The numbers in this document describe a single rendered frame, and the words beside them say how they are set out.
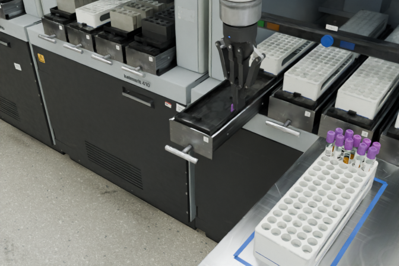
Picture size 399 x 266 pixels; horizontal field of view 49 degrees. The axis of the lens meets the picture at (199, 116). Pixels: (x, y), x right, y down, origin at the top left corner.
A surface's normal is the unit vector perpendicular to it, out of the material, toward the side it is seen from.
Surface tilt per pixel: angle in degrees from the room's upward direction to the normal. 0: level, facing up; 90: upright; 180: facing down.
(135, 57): 90
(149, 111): 90
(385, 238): 0
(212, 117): 0
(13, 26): 90
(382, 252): 0
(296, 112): 90
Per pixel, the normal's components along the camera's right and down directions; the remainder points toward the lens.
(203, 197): -0.59, 0.45
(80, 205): -0.01, -0.83
